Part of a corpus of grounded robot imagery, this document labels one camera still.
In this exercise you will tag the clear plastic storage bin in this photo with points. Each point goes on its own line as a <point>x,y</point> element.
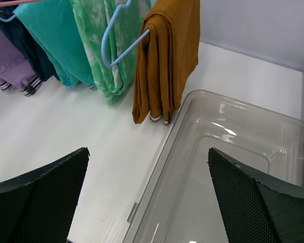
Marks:
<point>179,203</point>

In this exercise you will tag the dark navy denim trousers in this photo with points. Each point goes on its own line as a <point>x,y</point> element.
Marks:
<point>19,36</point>

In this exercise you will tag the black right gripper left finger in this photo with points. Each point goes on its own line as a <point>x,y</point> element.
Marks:
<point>39,206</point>

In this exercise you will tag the mustard brown trousers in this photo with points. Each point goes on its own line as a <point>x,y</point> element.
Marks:
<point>166,57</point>

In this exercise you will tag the light blue wire hanger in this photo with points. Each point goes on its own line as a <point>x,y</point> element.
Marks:
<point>123,31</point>

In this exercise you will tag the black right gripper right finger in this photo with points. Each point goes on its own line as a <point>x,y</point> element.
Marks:
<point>255,206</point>

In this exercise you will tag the pink wire hanger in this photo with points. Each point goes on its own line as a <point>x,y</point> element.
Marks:
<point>18,2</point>

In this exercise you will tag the green tie-dye trousers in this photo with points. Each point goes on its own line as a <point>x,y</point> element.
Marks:
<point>92,19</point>

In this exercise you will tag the teal trousers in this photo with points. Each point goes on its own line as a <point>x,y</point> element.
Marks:
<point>52,26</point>

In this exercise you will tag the purple trousers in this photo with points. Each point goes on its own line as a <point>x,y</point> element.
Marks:
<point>15,70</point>

